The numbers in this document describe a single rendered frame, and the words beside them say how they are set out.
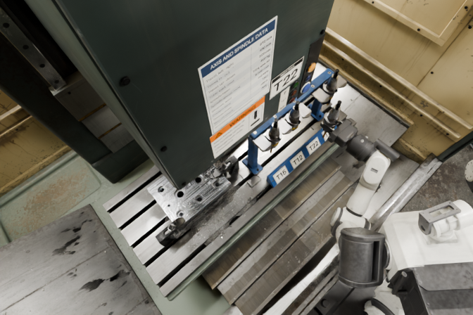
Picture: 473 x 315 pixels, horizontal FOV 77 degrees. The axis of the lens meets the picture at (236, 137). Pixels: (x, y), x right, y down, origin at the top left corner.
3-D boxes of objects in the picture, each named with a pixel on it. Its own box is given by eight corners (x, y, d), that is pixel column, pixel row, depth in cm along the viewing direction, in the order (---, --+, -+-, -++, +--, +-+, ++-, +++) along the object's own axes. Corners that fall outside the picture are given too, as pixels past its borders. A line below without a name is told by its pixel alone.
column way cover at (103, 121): (189, 103, 162) (167, 28, 117) (112, 157, 149) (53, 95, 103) (184, 97, 164) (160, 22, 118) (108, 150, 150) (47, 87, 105)
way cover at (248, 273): (366, 199, 163) (377, 190, 149) (243, 327, 137) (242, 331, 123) (324, 161, 174) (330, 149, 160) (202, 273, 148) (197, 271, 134)
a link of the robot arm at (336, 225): (357, 247, 118) (367, 266, 96) (325, 230, 121) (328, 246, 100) (369, 220, 118) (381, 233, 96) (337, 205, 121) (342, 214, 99)
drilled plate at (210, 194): (231, 187, 135) (231, 183, 131) (179, 230, 127) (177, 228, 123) (200, 152, 144) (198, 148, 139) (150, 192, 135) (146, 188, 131)
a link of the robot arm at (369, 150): (356, 155, 122) (379, 175, 118) (351, 157, 113) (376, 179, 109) (376, 134, 118) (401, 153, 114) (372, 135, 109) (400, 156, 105)
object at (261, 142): (274, 146, 114) (274, 145, 114) (265, 155, 113) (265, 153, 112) (262, 134, 117) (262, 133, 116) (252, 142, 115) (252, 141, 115)
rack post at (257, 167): (263, 169, 143) (267, 140, 117) (255, 176, 142) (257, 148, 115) (249, 155, 147) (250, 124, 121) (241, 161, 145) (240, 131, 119)
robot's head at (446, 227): (469, 232, 80) (481, 216, 73) (433, 245, 79) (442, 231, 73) (450, 211, 84) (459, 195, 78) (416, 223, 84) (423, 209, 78)
